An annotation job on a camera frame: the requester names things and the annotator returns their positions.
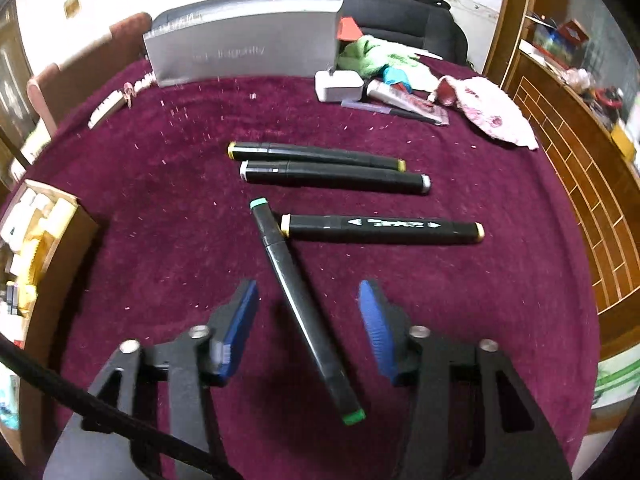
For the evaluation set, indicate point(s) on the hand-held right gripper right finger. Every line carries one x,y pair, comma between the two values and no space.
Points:
377,330

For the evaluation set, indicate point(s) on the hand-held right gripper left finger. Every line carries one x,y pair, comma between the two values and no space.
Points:
235,330

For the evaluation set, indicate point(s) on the black marker green caps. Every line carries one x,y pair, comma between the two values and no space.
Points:
300,300

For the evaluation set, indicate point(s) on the cardboard box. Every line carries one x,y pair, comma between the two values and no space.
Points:
65,270

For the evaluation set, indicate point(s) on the black marker yellow caps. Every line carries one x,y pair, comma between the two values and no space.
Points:
380,229

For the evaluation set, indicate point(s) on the black marker grey caps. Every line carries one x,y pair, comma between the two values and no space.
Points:
335,177

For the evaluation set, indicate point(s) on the black marker yellow-green caps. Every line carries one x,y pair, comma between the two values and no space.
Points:
315,154

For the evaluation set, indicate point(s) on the toothbrush in clear pack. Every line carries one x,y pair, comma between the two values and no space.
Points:
405,100

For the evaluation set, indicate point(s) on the white charger plug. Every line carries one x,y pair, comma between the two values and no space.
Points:
337,87

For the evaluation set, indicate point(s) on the pink towel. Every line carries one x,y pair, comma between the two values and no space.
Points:
490,110

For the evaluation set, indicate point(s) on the wooden brick-pattern counter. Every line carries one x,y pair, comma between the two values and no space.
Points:
575,170

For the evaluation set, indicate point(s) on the blue cloth piece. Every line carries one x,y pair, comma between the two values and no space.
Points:
396,76

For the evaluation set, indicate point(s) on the green cloth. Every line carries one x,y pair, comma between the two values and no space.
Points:
370,55

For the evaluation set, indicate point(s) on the silver grey box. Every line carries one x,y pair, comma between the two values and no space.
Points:
240,45

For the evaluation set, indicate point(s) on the red bag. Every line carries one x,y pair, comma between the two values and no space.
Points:
347,29

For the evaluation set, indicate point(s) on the brown chair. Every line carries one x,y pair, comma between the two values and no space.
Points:
85,60

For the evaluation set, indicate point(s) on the yellow box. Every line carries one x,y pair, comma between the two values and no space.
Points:
624,139

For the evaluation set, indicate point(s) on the red tool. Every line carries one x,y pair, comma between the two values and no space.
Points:
607,99

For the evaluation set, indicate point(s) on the colourful printed box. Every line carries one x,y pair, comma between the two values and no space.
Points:
562,37

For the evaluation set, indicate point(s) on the gold wall plate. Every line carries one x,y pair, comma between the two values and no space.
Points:
72,4

